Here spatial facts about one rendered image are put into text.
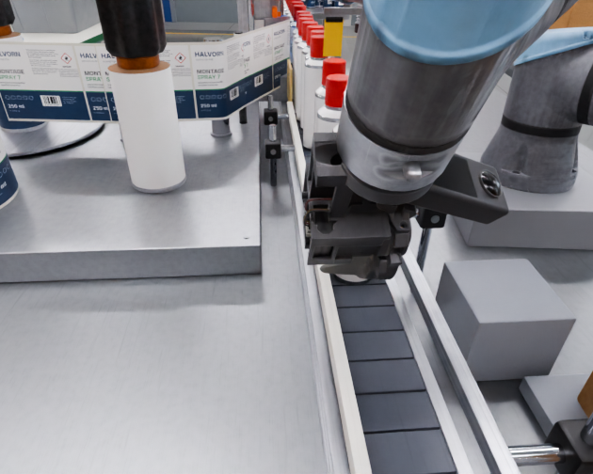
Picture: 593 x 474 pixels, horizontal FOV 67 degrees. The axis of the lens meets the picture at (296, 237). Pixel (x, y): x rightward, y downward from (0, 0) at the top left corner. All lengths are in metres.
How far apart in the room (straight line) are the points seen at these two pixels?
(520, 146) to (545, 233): 0.14
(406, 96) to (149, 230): 0.50
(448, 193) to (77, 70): 0.77
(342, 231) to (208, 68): 0.63
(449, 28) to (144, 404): 0.43
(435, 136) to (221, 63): 0.71
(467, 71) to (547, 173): 0.59
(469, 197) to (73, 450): 0.41
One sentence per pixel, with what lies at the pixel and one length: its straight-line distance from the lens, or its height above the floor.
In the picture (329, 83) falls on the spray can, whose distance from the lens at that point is 0.57.
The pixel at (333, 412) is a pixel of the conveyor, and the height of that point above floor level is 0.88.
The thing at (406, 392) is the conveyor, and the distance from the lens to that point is 0.45.
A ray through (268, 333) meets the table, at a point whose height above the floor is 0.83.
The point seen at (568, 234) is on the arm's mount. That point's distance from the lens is 0.79.
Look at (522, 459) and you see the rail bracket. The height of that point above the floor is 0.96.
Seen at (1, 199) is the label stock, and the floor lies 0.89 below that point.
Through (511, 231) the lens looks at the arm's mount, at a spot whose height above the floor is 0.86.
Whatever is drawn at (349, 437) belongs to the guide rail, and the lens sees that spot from 0.37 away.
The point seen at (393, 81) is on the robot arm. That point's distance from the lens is 0.22.
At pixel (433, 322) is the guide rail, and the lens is 0.39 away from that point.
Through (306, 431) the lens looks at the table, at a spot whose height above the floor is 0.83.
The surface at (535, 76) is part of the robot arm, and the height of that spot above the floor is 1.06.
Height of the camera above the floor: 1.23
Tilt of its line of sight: 34 degrees down
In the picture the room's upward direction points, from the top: 1 degrees clockwise
